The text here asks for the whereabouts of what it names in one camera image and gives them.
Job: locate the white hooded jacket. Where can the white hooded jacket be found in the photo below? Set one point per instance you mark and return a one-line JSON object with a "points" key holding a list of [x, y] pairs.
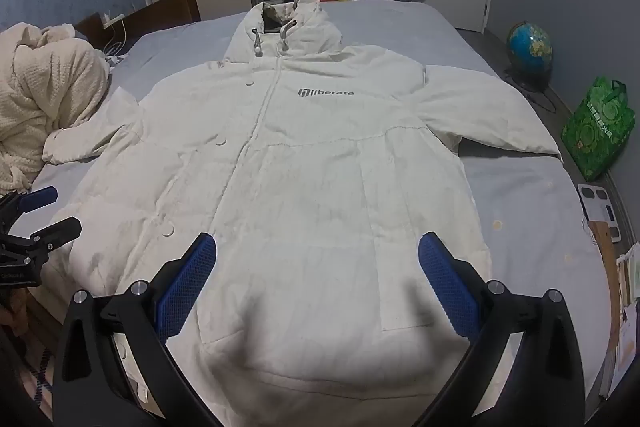
{"points": [[310, 182]]}

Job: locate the white bathroom scale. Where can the white bathroom scale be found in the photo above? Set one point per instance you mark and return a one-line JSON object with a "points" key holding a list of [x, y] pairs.
{"points": [[600, 207]]}

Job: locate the grey bed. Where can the grey bed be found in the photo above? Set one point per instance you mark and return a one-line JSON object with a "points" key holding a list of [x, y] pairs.
{"points": [[525, 187]]}

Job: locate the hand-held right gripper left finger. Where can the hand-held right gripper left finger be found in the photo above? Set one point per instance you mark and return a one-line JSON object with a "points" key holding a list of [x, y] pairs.
{"points": [[187, 287]]}

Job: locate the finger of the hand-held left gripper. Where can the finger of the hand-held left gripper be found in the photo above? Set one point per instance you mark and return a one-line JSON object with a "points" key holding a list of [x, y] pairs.
{"points": [[37, 197], [60, 229]]}

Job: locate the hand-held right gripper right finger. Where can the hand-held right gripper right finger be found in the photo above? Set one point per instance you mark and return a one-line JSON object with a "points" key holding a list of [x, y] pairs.
{"points": [[447, 292]]}

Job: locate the white power strip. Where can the white power strip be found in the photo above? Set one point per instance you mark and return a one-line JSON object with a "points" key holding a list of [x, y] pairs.
{"points": [[114, 19]]}

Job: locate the cream fleece blanket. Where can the cream fleece blanket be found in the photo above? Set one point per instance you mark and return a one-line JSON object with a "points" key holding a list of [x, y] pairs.
{"points": [[45, 97]]}

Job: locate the brown wooden headboard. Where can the brown wooden headboard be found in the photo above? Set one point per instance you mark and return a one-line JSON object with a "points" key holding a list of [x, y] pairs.
{"points": [[165, 12]]}

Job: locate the green shopping bag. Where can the green shopping bag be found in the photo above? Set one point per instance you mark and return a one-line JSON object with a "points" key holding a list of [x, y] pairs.
{"points": [[595, 132]]}

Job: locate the stack of papers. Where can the stack of papers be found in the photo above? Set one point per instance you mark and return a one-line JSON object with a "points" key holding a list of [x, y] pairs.
{"points": [[627, 277]]}

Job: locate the blue globe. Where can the blue globe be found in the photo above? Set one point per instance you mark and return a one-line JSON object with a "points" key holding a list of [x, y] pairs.
{"points": [[529, 47]]}

